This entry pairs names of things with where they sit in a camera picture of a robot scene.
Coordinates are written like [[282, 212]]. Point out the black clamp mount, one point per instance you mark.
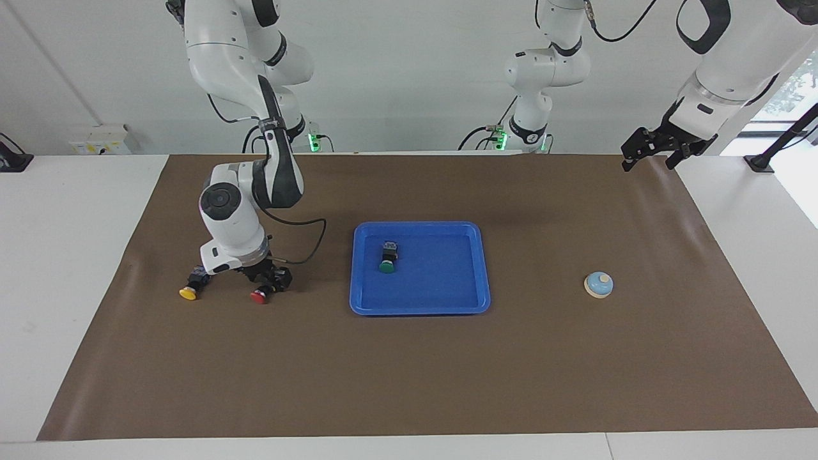
[[13, 161]]

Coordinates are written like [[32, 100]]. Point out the light blue desk bell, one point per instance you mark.
[[599, 283]]

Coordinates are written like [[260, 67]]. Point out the green push button switch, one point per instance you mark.
[[387, 265]]

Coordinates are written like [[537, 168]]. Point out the white wall socket box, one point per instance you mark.
[[96, 142]]

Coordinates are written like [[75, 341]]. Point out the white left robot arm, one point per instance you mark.
[[735, 64]]

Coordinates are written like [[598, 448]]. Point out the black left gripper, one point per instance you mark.
[[671, 140]]

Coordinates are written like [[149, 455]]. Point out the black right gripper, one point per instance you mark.
[[262, 267]]

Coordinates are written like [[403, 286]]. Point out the red push button switch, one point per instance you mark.
[[258, 297]]

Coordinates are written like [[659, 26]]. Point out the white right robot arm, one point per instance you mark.
[[233, 223]]

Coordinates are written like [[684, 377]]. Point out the brown table mat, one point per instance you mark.
[[409, 377]]

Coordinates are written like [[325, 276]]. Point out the black camera stand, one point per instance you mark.
[[760, 161]]

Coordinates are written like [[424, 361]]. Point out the yellow push button switch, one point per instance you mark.
[[188, 293]]

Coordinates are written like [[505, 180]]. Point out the blue plastic tray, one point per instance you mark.
[[441, 281]]

